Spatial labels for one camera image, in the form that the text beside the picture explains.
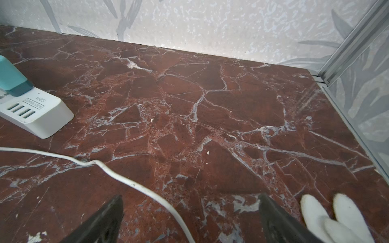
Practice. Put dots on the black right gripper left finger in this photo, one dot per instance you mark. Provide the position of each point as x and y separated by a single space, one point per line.
102 227

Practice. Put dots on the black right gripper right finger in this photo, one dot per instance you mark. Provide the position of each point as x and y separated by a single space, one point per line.
279 226

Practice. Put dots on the teal charger plug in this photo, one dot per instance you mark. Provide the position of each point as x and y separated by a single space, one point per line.
12 80

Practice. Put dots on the white work glove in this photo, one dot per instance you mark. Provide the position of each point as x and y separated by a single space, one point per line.
348 227

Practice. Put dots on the white power strip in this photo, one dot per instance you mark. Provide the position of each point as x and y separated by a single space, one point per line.
36 111

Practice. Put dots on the aluminium frame post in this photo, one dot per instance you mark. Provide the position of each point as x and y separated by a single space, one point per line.
366 31

